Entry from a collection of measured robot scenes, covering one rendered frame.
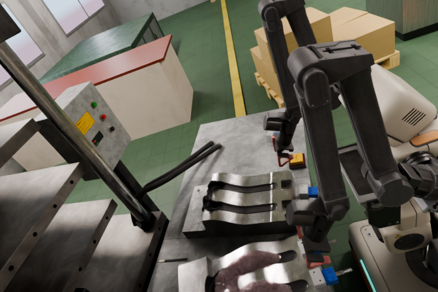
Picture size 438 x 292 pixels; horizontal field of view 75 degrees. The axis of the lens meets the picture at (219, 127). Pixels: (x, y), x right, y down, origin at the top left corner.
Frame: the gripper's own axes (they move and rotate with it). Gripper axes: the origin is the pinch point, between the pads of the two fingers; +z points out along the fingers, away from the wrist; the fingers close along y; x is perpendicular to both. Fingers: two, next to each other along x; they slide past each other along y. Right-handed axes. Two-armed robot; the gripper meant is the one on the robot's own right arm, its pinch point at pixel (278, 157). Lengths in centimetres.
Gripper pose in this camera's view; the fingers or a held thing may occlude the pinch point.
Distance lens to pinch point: 125.5
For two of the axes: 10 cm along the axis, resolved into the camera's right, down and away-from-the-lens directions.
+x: 9.9, 0.8, 0.9
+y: 0.2, 5.9, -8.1
